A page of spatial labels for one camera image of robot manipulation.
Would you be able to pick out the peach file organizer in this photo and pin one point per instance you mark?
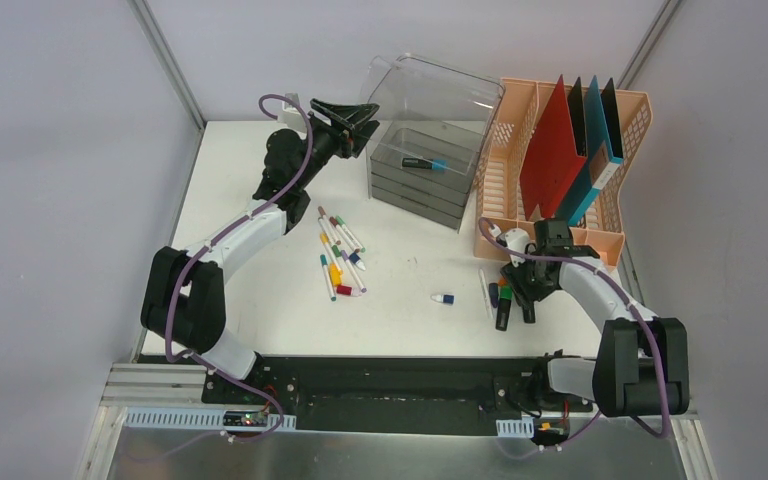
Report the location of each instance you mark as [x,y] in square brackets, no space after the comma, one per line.
[498,194]

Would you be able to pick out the blue black marker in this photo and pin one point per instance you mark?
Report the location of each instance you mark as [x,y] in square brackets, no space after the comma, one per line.
[423,164]

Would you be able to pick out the brown marker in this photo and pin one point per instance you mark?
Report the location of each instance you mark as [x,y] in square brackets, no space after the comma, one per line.
[330,229]

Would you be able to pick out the green cap marker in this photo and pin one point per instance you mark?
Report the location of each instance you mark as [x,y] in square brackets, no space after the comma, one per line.
[354,241]

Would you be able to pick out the white pen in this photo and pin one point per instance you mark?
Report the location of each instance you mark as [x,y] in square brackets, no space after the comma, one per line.
[483,287]

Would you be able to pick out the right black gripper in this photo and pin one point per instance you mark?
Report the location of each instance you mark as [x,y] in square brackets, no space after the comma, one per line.
[524,295]

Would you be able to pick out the teal notebook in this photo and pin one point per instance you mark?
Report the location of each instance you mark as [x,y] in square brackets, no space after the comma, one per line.
[604,150]

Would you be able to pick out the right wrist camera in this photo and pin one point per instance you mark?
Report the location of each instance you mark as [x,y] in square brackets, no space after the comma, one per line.
[515,239]

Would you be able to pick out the green highlighter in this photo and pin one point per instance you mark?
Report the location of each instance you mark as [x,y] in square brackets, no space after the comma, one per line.
[503,309]

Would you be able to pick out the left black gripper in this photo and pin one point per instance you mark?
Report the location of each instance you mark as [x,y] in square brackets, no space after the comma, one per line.
[330,130]

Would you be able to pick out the purple marker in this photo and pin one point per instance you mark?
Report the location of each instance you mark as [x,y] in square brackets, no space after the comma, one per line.
[353,272]

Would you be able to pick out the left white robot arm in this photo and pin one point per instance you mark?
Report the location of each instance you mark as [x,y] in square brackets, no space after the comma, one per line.
[184,300]

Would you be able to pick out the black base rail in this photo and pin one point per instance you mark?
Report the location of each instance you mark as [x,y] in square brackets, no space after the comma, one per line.
[411,395]

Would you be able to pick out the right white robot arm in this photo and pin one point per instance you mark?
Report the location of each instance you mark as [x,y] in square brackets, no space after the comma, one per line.
[641,367]

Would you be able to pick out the small blue cap bottle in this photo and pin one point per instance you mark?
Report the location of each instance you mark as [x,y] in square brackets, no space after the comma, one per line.
[445,299]

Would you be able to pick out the clear grey drawer box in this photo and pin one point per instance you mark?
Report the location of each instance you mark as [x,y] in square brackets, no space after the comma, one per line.
[428,110]

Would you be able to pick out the red folder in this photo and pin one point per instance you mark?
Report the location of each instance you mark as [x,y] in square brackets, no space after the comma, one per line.
[556,152]

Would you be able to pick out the teal marker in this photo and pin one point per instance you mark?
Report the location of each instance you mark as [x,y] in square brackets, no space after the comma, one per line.
[328,278]

